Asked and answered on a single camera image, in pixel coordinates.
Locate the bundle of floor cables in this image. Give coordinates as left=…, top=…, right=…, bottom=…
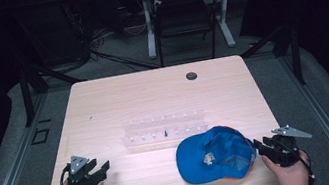
left=84, top=17, right=161, bottom=80

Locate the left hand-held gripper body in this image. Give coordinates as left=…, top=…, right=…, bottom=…
left=63, top=152, right=102, bottom=185

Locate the clear acrylic peg rack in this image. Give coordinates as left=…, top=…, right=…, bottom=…
left=118, top=107, right=211, bottom=149

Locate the grey table grommet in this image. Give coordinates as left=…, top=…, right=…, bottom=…
left=185, top=71, right=199, bottom=82

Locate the black chair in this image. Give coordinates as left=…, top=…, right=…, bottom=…
left=148, top=0, right=229, bottom=69

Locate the blue baseball cap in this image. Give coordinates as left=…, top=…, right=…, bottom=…
left=171, top=119, right=262, bottom=185

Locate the person's right hand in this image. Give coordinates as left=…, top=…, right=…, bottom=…
left=261, top=147, right=314, bottom=185

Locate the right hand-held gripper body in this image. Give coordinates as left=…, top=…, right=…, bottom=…
left=261, top=120, right=318, bottom=171

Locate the black metal stand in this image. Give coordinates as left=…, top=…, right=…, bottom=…
left=13, top=49, right=93, bottom=128
left=235, top=14, right=307, bottom=95

